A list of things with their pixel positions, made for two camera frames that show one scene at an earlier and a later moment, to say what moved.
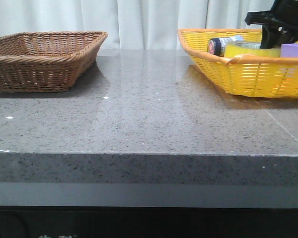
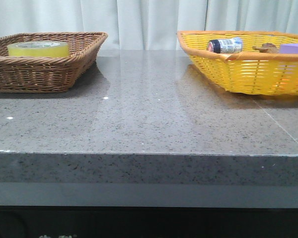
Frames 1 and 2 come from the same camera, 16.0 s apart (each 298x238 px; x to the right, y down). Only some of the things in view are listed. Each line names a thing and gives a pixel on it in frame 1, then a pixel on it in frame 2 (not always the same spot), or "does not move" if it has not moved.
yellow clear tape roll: x=230 y=51 to x=38 y=49
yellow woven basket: x=253 y=75 does not move
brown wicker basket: x=41 y=61 does not move
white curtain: x=130 y=25 does not move
